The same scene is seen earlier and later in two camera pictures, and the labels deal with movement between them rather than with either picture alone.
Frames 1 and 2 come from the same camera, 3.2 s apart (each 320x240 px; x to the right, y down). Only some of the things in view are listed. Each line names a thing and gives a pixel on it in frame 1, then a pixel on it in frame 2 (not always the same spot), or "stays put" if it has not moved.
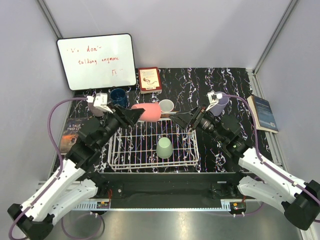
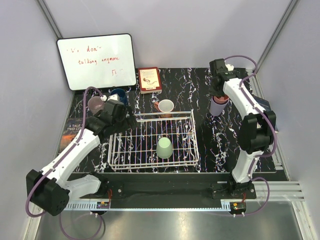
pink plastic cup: x=152 y=112 -> x=221 y=100
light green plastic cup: x=164 y=147 stays put
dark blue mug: x=119 y=96 stays put
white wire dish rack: x=153 y=145 stays put
